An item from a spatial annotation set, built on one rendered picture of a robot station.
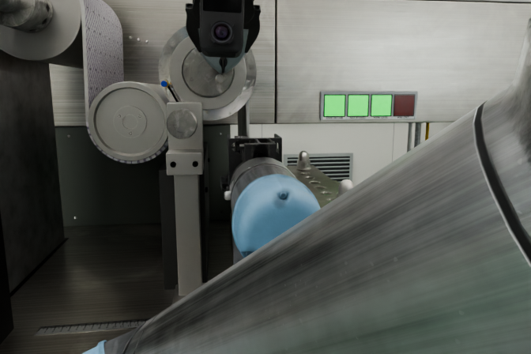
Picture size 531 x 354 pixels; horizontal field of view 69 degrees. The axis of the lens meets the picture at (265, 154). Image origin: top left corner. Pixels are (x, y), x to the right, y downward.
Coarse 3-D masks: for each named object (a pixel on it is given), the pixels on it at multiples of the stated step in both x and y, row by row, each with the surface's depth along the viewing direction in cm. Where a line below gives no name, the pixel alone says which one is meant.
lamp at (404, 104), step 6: (396, 96) 97; (402, 96) 97; (408, 96) 97; (396, 102) 97; (402, 102) 97; (408, 102) 98; (396, 108) 97; (402, 108) 98; (408, 108) 98; (396, 114) 98; (402, 114) 98; (408, 114) 98
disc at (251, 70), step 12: (180, 36) 58; (168, 48) 58; (168, 60) 58; (252, 60) 60; (168, 72) 58; (252, 72) 60; (252, 84) 60; (168, 96) 59; (204, 96) 60; (240, 96) 60; (228, 108) 60
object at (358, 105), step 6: (348, 96) 95; (354, 96) 96; (360, 96) 96; (366, 96) 96; (348, 102) 96; (354, 102) 96; (360, 102) 96; (366, 102) 96; (348, 108) 96; (354, 108) 96; (360, 108) 96; (366, 108) 96; (348, 114) 96; (354, 114) 96; (360, 114) 96; (366, 114) 97
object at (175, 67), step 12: (180, 48) 57; (192, 48) 58; (180, 60) 58; (180, 72) 58; (240, 72) 59; (180, 84) 58; (240, 84) 59; (180, 96) 58; (192, 96) 59; (216, 96) 59; (228, 96) 59; (204, 108) 59; (216, 108) 59
